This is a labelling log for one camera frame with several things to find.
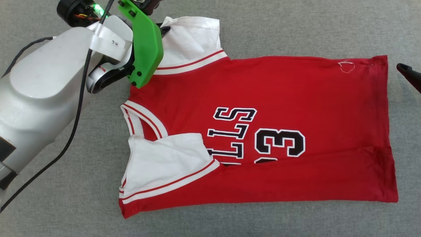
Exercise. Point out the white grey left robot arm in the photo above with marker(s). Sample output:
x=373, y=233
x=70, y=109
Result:
x=36, y=89

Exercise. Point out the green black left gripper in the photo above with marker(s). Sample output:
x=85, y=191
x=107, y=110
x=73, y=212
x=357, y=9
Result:
x=148, y=52

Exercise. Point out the red white basketball jersey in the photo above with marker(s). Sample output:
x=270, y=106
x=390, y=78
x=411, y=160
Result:
x=296, y=92

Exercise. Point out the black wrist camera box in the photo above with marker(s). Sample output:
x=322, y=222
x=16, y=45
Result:
x=149, y=5

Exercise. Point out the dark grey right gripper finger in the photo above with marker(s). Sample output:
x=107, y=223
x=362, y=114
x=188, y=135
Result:
x=411, y=75

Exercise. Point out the grey fabric padded surface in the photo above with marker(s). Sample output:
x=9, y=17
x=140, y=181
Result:
x=263, y=26

